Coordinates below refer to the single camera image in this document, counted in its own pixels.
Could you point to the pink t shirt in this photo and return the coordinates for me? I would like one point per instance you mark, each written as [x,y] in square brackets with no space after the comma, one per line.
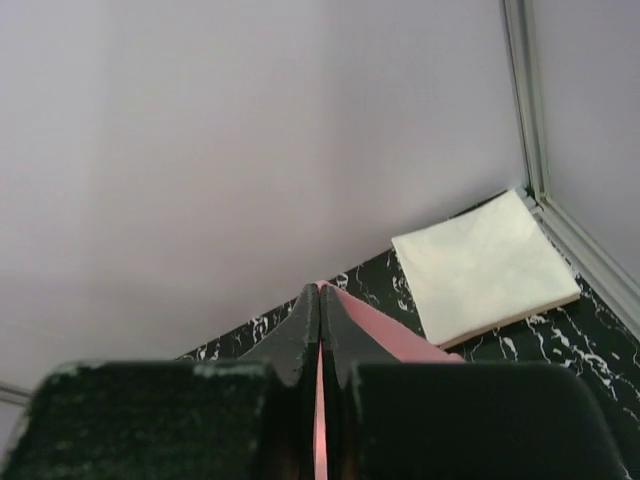
[394,337]

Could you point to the right aluminium corner post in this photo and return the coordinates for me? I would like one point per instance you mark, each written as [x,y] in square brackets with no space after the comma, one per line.
[521,34]

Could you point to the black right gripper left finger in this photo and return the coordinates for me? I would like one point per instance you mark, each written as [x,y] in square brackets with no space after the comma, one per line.
[249,418]

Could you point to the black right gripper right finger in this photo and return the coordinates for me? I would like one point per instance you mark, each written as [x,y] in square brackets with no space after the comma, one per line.
[387,419]

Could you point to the white folded cloth stack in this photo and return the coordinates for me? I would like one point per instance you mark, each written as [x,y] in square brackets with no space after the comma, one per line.
[485,269]

